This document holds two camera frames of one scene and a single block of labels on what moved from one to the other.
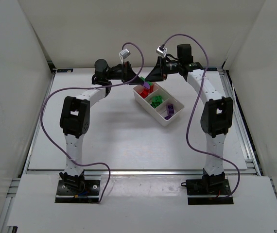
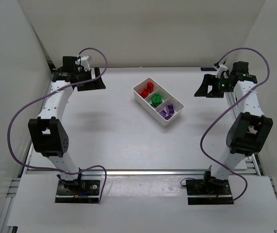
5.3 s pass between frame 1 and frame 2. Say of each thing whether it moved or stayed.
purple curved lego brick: stayed
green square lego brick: stayed
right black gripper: moved
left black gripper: moved
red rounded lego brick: stayed
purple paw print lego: stayed
